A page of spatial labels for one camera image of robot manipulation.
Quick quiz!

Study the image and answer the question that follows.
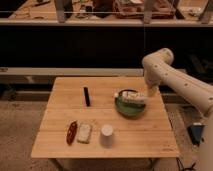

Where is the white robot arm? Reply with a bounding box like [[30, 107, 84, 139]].
[[142, 48, 213, 171]]

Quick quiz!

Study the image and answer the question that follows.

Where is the white packaged food item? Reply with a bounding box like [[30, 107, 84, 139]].
[[114, 90, 145, 104]]

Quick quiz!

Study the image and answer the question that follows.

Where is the green plate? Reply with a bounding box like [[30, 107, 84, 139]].
[[114, 89, 146, 117]]

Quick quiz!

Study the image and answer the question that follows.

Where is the white upside-down paper cup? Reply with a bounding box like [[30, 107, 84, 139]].
[[100, 124, 114, 147]]

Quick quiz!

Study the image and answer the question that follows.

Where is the black rectangular bar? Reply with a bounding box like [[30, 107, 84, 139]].
[[83, 87, 90, 107]]

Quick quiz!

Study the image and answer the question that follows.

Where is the wooden table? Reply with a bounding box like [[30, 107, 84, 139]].
[[30, 76, 181, 171]]

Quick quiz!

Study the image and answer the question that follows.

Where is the white wrapped sponge packet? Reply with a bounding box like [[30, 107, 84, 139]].
[[77, 123, 92, 144]]

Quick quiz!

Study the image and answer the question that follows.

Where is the wooden crate on shelf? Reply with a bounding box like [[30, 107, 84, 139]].
[[113, 0, 175, 19]]

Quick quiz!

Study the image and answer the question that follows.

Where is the long metal shelf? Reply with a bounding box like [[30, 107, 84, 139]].
[[0, 0, 213, 76]]

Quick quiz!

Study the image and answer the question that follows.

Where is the black cable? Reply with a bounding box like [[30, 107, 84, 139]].
[[175, 157, 198, 171]]

